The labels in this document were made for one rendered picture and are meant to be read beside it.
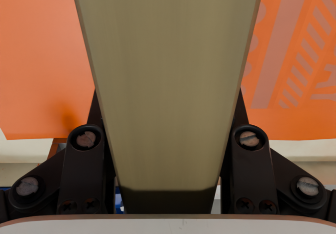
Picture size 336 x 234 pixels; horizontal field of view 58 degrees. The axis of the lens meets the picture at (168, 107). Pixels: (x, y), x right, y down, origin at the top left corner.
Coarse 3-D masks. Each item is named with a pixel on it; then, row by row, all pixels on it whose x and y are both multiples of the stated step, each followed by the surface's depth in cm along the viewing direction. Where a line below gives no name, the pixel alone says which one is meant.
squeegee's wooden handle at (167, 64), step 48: (96, 0) 4; (144, 0) 4; (192, 0) 4; (240, 0) 4; (96, 48) 5; (144, 48) 5; (192, 48) 5; (240, 48) 5; (144, 96) 6; (192, 96) 6; (144, 144) 7; (192, 144) 7; (144, 192) 8; (192, 192) 8
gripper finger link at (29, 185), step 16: (96, 96) 12; (96, 112) 11; (48, 160) 10; (32, 176) 9; (48, 176) 9; (112, 176) 11; (16, 192) 9; (32, 192) 9; (48, 192) 9; (16, 208) 9; (32, 208) 9
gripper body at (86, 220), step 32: (0, 224) 7; (32, 224) 7; (64, 224) 7; (96, 224) 7; (128, 224) 7; (160, 224) 7; (192, 224) 7; (224, 224) 7; (256, 224) 7; (288, 224) 7; (320, 224) 7
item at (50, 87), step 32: (0, 0) 24; (32, 0) 24; (64, 0) 24; (0, 32) 26; (32, 32) 26; (64, 32) 26; (0, 64) 28; (32, 64) 28; (64, 64) 28; (0, 96) 31; (32, 96) 31; (64, 96) 31; (0, 128) 35; (32, 128) 35; (64, 128) 35; (288, 128) 35; (320, 128) 35
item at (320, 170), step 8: (0, 168) 40; (8, 168) 40; (16, 168) 40; (24, 168) 40; (32, 168) 40; (304, 168) 40; (312, 168) 40; (320, 168) 40; (328, 168) 40; (0, 176) 39; (8, 176) 39; (16, 176) 39; (320, 176) 39; (328, 176) 39; (0, 184) 38; (8, 184) 38; (328, 184) 38; (216, 192) 39
